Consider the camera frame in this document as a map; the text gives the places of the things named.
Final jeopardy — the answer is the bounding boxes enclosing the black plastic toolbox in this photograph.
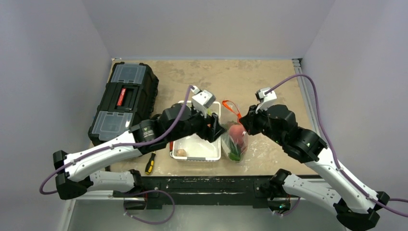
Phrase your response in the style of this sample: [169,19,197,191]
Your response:
[88,62,159,146]

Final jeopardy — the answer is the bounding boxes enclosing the black base bar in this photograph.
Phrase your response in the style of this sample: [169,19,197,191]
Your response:
[112,174,302,210]

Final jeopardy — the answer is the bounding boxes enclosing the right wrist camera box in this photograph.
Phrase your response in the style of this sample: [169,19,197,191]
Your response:
[255,87,277,114]

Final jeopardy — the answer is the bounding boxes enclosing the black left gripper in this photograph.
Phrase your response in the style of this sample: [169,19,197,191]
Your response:
[167,104,226,143]

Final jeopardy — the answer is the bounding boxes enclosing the front aluminium rail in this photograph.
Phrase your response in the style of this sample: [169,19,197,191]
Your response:
[59,192,346,231]

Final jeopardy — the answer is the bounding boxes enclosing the aluminium rail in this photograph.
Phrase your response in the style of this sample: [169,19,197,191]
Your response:
[59,192,346,231]
[292,59,320,135]

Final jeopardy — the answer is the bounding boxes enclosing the right aluminium rail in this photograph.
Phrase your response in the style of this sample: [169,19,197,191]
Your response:
[292,59,320,135]

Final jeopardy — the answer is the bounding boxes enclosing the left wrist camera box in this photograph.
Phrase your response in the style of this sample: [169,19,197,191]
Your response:
[191,86,216,118]

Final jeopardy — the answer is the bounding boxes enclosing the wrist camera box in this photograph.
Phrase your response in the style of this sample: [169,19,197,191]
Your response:
[255,87,277,114]
[191,86,216,118]

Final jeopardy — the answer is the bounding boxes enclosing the small beige mushroom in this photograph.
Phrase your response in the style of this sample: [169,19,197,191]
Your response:
[174,149,187,157]

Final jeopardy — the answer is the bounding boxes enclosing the yellow black screwdriver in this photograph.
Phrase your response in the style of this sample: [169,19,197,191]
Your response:
[145,152,156,175]

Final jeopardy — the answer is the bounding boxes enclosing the white plastic basket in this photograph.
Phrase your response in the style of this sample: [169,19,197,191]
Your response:
[169,100,222,161]

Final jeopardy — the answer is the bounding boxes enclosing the pink peach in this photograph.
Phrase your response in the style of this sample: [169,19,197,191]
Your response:
[229,124,248,147]

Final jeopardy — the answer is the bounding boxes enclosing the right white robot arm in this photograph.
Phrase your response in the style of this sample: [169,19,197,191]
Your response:
[239,104,390,231]

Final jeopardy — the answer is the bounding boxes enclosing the clear orange zip bag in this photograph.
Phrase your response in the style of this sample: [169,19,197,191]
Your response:
[221,100,249,163]

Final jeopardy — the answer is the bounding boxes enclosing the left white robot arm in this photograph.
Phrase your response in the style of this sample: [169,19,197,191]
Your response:
[52,103,226,200]

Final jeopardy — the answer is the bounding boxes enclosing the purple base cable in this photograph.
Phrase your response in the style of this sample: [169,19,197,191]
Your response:
[123,190,176,226]

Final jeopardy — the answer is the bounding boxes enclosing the green leafy vegetable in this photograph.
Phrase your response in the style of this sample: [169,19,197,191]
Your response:
[226,143,242,162]

